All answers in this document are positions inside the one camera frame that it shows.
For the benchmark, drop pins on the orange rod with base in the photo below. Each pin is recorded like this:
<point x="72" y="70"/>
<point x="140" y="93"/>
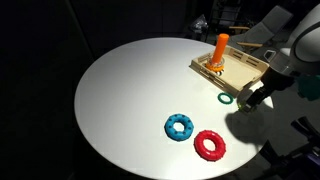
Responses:
<point x="220" y="48"/>

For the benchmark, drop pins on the clear plastic bag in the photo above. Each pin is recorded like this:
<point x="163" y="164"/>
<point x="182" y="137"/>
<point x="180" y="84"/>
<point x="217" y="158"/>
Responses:
<point x="200" y="24"/>

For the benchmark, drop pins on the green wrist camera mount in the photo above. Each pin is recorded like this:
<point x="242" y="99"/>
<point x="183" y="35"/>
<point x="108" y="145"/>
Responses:
<point x="308" y="87"/>

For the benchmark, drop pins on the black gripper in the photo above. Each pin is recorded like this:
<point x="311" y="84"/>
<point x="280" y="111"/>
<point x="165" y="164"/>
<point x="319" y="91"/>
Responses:
<point x="276" y="79"/>

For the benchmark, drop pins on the grey chair with wooden armrests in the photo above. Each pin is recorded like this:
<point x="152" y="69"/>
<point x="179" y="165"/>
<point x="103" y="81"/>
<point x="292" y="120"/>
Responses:
<point x="270" y="25"/>

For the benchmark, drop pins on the wooden crate tray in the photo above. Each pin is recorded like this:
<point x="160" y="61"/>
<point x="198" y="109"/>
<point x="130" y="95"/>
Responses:
<point x="238" y="71"/>

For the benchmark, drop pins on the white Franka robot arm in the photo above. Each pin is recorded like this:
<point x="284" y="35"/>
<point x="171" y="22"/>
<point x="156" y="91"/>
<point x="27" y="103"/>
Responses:
<point x="305" y="43"/>

